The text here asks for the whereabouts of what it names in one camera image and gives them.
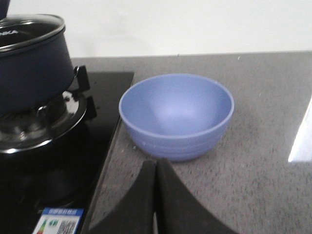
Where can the dark blue cooking pot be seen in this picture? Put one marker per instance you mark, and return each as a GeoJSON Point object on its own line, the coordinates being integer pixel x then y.
{"type": "Point", "coordinates": [34, 74]}

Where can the black pot support grate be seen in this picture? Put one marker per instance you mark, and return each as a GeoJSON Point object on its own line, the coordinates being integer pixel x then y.
{"type": "Point", "coordinates": [64, 112]}

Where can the light blue plastic bowl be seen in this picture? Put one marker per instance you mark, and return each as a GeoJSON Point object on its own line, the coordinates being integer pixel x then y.
{"type": "Point", "coordinates": [176, 116]}

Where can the black glass gas cooktop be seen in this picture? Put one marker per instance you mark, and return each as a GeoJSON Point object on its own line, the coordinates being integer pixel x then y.
{"type": "Point", "coordinates": [65, 172]}

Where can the energy label sticker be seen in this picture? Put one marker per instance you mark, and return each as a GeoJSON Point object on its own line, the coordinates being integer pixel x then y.
{"type": "Point", "coordinates": [59, 221]}

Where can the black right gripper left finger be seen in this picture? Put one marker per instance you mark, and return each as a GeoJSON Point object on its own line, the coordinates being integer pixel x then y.
{"type": "Point", "coordinates": [134, 213]}

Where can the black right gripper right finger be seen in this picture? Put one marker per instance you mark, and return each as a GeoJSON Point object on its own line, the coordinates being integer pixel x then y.
{"type": "Point", "coordinates": [177, 210]}

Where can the glass pot lid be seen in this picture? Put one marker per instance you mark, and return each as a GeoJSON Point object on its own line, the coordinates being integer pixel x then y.
{"type": "Point", "coordinates": [22, 30]}

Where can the black gas burner head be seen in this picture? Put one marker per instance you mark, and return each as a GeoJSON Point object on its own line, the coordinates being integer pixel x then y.
{"type": "Point", "coordinates": [28, 126]}

